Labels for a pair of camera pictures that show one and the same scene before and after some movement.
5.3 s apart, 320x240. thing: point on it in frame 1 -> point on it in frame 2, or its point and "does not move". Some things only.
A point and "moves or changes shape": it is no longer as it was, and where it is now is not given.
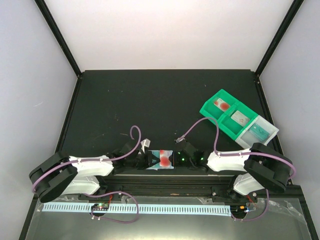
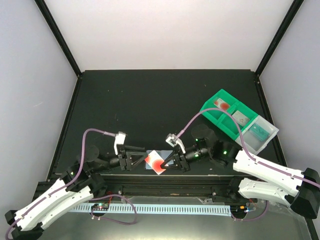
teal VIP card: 259,132 does not move
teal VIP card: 156,153 -> 164,154
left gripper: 147,160 -> 124,162
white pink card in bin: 240,118 does not move
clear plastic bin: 259,130 does not move
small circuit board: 100,207 does not move
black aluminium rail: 212,186 does not move
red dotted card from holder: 164,162 moves or changes shape
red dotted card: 224,106 does not move
